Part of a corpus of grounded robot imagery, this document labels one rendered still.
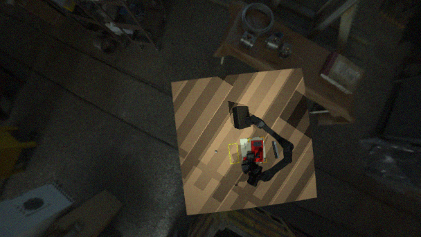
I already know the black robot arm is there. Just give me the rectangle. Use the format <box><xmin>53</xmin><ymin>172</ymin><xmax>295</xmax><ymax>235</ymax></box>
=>
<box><xmin>241</xmin><ymin>115</ymin><xmax>294</xmax><ymax>186</ymax></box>

